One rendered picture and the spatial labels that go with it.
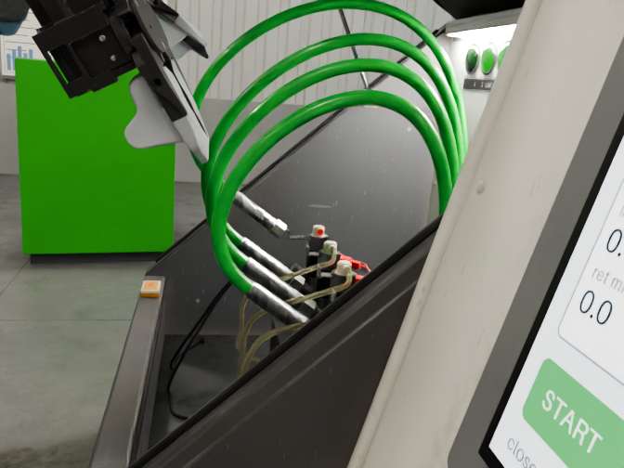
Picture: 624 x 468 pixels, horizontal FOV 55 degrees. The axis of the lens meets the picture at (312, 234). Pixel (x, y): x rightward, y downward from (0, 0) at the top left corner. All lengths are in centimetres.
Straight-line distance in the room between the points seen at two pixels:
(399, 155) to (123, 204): 318
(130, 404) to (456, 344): 44
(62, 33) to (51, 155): 362
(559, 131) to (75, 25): 35
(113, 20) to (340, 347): 31
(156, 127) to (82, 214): 367
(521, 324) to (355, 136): 82
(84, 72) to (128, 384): 41
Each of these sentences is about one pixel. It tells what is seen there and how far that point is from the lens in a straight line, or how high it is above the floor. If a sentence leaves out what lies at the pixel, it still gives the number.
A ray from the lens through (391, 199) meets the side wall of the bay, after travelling 117.
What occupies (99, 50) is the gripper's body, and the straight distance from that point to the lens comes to 51.
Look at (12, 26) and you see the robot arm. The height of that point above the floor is 137.
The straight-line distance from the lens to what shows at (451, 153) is 67.
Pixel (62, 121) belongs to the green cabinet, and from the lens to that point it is 409.
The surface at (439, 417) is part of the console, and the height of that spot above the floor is 112.
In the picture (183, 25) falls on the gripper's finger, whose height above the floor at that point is 139.
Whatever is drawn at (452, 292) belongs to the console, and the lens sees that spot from 43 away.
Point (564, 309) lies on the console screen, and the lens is 32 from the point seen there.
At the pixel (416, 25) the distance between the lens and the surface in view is 82.
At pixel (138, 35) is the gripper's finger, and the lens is 49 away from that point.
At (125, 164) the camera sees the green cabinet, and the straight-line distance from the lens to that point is 413.
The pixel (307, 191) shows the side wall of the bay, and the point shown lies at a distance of 113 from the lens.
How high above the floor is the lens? 133
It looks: 15 degrees down
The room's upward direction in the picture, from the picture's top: 5 degrees clockwise
